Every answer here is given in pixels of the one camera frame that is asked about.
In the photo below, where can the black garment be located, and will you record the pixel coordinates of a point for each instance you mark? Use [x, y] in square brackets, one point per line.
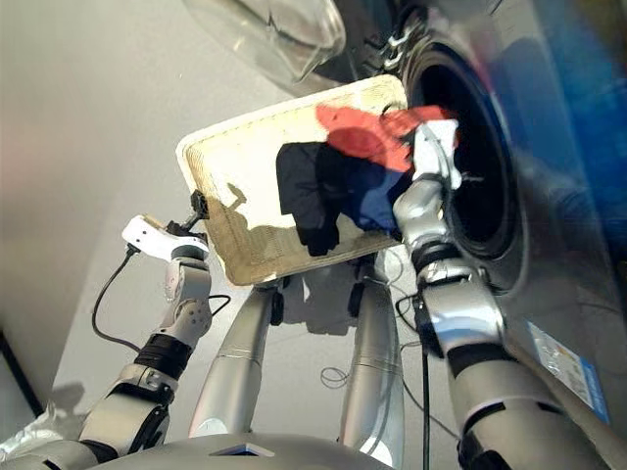
[303, 196]

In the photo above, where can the navy blue garment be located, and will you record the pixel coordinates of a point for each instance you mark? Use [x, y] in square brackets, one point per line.
[374, 205]

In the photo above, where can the coral red garment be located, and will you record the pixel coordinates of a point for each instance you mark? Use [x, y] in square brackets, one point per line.
[362, 137]

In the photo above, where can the pale woven laundry basket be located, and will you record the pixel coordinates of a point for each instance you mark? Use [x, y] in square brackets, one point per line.
[235, 161]

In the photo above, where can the round glass washing machine door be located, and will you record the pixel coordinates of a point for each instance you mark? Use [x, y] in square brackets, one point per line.
[274, 34]

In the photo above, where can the grey washing machine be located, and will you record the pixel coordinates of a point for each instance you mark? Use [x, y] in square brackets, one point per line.
[563, 196]

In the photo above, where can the silver robot leg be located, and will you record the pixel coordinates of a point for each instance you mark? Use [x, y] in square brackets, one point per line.
[372, 382]
[235, 362]

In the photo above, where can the silver robot torso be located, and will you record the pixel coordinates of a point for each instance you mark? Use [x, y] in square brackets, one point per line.
[196, 453]

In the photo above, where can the blue white energy label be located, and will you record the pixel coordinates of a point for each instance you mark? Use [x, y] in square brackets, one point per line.
[568, 372]

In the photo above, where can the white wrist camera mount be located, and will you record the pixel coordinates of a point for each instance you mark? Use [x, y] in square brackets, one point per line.
[152, 240]
[431, 152]

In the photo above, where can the foil wrapped duct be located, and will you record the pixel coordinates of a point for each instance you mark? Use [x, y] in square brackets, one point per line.
[34, 431]

